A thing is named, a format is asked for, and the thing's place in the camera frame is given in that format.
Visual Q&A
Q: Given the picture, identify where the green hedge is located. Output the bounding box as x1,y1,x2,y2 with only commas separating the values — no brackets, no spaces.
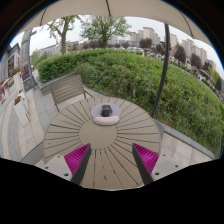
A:
37,49,224,151

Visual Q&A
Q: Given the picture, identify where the white planter box near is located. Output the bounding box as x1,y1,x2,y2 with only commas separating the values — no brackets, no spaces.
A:
14,96,29,126

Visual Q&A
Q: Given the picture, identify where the lilac mouse pad wrist rest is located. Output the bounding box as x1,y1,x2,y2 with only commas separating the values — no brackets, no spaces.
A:
91,103,121,126

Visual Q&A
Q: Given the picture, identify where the beige slatted patio chair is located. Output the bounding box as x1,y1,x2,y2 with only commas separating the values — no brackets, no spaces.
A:
49,73,93,109

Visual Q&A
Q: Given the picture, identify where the beige patio umbrella canopy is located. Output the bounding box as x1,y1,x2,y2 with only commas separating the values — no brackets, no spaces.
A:
20,0,212,46

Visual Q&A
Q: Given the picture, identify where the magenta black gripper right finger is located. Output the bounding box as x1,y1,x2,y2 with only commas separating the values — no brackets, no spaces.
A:
131,142,184,186

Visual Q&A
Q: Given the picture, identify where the grey street pole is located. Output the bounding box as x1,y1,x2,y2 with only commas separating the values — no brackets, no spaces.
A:
20,29,35,92

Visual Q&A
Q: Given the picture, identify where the round slatted beige table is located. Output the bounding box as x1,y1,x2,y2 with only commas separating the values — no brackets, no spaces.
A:
44,97,161,190

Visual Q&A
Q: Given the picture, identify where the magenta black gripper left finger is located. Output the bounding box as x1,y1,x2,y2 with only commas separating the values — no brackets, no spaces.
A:
41,143,92,186

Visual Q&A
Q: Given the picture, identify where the white planter box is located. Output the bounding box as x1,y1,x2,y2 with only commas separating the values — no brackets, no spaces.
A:
14,96,29,126
11,67,23,92

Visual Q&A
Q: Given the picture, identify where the black computer mouse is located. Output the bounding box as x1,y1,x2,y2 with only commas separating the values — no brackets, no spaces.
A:
101,105,112,117

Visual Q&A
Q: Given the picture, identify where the white planter box far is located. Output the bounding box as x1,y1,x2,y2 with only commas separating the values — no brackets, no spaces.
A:
11,67,23,92

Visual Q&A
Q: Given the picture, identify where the black umbrella pole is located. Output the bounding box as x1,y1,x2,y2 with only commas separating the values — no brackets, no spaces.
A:
150,23,171,118

